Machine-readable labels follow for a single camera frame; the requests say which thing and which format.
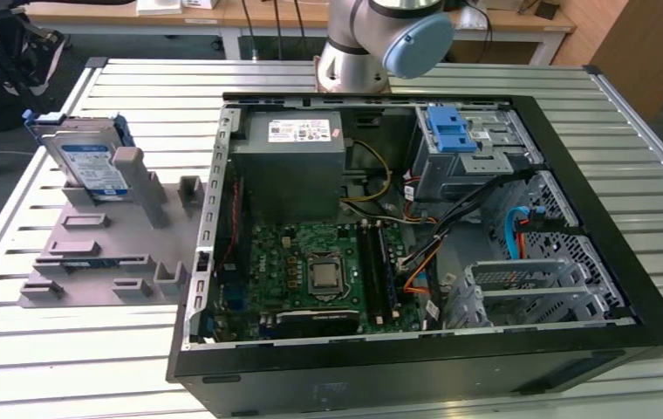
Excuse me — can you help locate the silver CPU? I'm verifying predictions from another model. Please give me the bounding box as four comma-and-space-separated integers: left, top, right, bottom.
313, 261, 343, 287

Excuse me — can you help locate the black cable bundle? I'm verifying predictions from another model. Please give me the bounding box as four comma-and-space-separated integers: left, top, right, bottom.
401, 172, 537, 271

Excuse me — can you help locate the wooden desk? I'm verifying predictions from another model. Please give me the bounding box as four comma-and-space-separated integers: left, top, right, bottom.
16, 0, 577, 66

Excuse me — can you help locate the blue plastic drive latch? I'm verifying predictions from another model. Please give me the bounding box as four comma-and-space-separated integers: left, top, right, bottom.
424, 106, 479, 154

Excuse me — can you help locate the green motherboard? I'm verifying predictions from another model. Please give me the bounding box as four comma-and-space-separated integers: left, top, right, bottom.
218, 220, 427, 340

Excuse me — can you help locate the yellow wire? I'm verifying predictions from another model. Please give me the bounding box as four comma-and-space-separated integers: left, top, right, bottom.
340, 139, 395, 204

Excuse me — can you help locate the grey power supply unit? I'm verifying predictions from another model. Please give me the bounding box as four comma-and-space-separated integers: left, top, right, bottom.
232, 111, 349, 223

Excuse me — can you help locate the metal CPU socket cover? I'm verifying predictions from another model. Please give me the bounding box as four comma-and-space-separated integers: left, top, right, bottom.
307, 251, 349, 295

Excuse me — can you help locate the orange wire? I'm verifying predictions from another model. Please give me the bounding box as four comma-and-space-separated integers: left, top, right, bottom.
404, 252, 436, 298

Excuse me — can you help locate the black graphics card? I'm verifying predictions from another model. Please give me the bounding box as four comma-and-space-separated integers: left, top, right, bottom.
272, 307, 363, 340

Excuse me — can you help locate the wooden cabinet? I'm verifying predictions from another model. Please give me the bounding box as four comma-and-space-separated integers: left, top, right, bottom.
552, 0, 663, 121

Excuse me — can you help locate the grey parts rack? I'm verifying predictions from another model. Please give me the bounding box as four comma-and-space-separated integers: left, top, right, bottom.
19, 147, 208, 309

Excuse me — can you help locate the metal disk bay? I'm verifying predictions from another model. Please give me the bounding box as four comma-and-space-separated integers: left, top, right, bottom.
463, 259, 628, 328

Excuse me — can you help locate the blue wire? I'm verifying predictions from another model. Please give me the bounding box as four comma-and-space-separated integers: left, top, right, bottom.
505, 207, 535, 261

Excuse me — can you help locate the black power wire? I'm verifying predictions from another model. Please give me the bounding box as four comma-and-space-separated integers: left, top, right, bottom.
527, 208, 583, 237

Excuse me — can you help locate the black PC case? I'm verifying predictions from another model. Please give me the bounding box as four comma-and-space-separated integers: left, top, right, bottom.
167, 91, 663, 418

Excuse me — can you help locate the red twisted wire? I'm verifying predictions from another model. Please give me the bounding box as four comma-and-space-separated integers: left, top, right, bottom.
220, 176, 244, 271

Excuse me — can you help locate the metal drive cage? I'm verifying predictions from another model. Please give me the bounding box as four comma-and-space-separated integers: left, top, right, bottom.
412, 104, 547, 204

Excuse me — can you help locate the RAM stick with blue label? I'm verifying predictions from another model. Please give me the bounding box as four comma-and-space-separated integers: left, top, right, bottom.
60, 258, 119, 268

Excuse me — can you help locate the hard disk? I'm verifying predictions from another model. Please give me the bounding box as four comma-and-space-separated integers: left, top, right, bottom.
22, 109, 136, 203

